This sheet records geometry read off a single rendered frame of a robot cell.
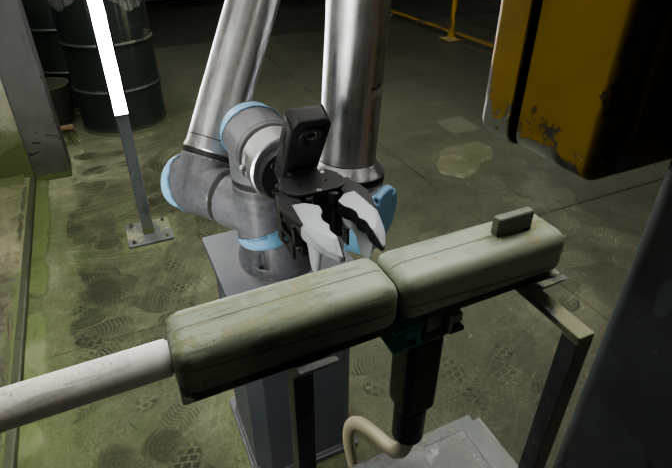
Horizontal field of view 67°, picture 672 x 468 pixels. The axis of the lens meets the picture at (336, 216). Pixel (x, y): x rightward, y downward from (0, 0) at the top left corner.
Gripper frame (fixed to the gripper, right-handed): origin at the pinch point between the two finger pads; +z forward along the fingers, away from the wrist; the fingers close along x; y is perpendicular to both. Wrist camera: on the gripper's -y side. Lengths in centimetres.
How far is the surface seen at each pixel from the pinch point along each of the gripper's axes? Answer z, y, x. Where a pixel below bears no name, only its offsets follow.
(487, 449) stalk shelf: 8.6, 30.3, -14.4
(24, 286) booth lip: -161, 105, 65
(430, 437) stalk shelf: 4.3, 30.2, -9.0
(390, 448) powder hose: 8.8, 20.5, 0.1
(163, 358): 11.3, -3.9, 19.0
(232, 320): 11.1, -5.1, 14.5
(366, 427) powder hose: 3.5, 23.9, 0.0
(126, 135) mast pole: -183, 58, 14
